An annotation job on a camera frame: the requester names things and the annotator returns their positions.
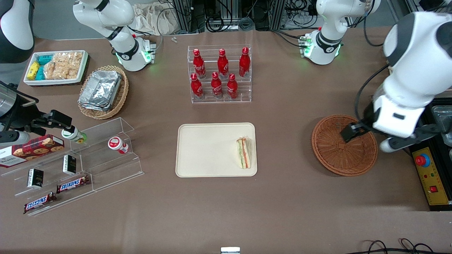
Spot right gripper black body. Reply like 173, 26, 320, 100
7, 95, 46, 134

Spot triangular sandwich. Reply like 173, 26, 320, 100
236, 137, 252, 169

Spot brown round wicker basket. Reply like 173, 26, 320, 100
311, 115, 378, 177

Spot white rectangular snack tray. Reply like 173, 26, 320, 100
23, 50, 89, 87

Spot light wicker basket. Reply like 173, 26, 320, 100
78, 65, 129, 120

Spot cream rectangular plastic tray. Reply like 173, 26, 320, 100
176, 122, 258, 177

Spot green sunflower drink bottle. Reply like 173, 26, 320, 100
61, 128, 87, 144

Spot red tartan cookie box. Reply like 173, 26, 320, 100
0, 134, 65, 168

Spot small black chocolate box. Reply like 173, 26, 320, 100
63, 155, 77, 176
27, 169, 44, 189

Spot yellow snack packet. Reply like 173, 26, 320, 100
27, 61, 40, 81

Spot clear bag of crackers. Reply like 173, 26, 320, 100
52, 52, 84, 67
43, 62, 80, 80

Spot stack of foil trays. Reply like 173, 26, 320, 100
78, 70, 122, 112

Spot steel food pan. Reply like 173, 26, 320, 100
429, 105, 452, 145

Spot red lidded yogurt cup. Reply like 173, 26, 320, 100
108, 137, 129, 155

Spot clear acrylic stepped shelf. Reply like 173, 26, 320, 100
0, 117, 144, 217

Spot Snickers chocolate bar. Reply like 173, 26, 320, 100
23, 192, 57, 214
56, 175, 90, 194

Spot yellow control box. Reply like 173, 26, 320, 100
412, 147, 451, 206

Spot red cola bottle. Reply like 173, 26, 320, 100
211, 72, 223, 99
192, 49, 207, 79
239, 47, 251, 78
190, 73, 204, 100
227, 73, 238, 100
217, 49, 229, 79

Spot beige cloth bag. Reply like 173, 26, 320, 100
132, 3, 179, 36

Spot clear acrylic bottle rack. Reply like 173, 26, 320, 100
187, 44, 252, 104

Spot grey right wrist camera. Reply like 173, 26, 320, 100
0, 130, 31, 147

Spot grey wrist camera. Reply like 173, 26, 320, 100
0, 130, 31, 147
380, 123, 444, 153

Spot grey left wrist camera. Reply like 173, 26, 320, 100
380, 123, 444, 153

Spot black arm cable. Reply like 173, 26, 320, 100
354, 63, 391, 125

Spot black floor cables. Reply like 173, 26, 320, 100
353, 239, 435, 254

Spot aluminium frame post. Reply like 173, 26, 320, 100
270, 0, 286, 30
172, 0, 205, 34

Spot black background cable bundle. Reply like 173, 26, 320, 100
205, 0, 272, 32

